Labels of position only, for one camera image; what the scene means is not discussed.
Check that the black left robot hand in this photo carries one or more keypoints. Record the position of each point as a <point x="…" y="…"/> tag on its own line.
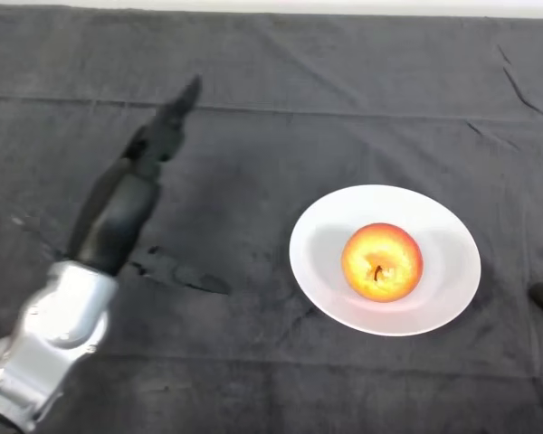
<point x="117" y="212"/>

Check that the white round plate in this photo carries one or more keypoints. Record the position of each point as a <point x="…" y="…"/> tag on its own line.
<point x="448" y="271"/>

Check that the dark grey table cloth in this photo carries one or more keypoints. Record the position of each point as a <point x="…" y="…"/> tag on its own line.
<point x="298" y="90"/>

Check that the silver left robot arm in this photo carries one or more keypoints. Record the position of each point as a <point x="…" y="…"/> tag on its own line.
<point x="59" y="325"/>

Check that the red yellow apple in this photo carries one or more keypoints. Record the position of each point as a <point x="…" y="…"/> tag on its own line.
<point x="382" y="262"/>

